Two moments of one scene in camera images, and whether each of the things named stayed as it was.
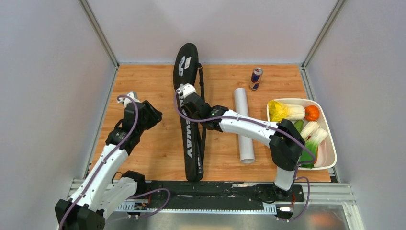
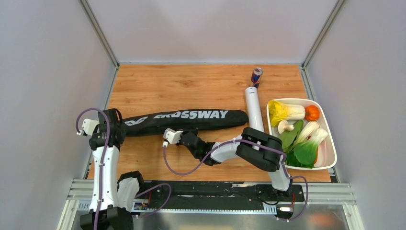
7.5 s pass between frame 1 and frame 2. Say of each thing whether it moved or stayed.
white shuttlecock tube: moved
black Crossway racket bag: moved
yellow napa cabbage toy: stayed
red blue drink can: stayed
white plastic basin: stayed
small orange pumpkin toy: stayed
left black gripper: moved
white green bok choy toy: stayed
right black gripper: moved
